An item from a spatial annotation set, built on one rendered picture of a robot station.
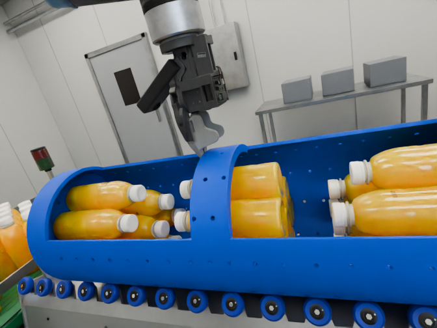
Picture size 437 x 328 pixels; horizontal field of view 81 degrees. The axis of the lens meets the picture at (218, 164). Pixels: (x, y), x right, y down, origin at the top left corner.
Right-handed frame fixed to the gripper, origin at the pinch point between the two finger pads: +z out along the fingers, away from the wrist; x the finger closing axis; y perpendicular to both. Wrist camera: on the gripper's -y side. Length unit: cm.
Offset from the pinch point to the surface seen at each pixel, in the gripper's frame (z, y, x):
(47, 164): 5, -92, 35
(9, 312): 34, -63, -14
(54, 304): 31, -46, -12
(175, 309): 29.7, -10.1, -10.6
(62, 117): -12, -432, 338
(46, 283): 26, -48, -10
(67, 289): 26.6, -39.7, -10.7
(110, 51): -90, -264, 329
